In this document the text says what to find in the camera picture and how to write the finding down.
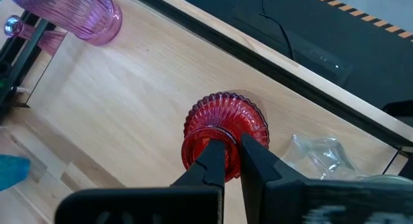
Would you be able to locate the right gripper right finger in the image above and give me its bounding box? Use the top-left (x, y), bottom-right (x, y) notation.
top-left (240, 132), bottom-right (308, 224)

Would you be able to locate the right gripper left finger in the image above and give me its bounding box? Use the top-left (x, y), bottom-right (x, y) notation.
top-left (170, 139), bottom-right (227, 188)

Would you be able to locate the red ribbed bottle vase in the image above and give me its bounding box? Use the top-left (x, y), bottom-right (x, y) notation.
top-left (181, 91), bottom-right (270, 183)

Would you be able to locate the teal faceted wide vase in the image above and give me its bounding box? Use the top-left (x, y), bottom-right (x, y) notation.
top-left (0, 154), bottom-right (32, 192)

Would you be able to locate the pink ribbed bottle vase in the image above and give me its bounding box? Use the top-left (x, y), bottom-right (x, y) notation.
top-left (5, 0), bottom-right (123, 46)

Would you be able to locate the clear tall glass vase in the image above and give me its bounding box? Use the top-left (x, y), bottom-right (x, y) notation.
top-left (281, 134), bottom-right (368, 181)

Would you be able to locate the black power strip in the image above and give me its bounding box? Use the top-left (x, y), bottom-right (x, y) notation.
top-left (231, 3), bottom-right (355, 87)

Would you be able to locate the black mat with striped edge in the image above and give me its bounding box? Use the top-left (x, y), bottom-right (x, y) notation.
top-left (185, 0), bottom-right (413, 128)

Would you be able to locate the wooden shelf with black frame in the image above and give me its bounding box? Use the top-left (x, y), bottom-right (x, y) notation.
top-left (0, 0), bottom-right (403, 224)

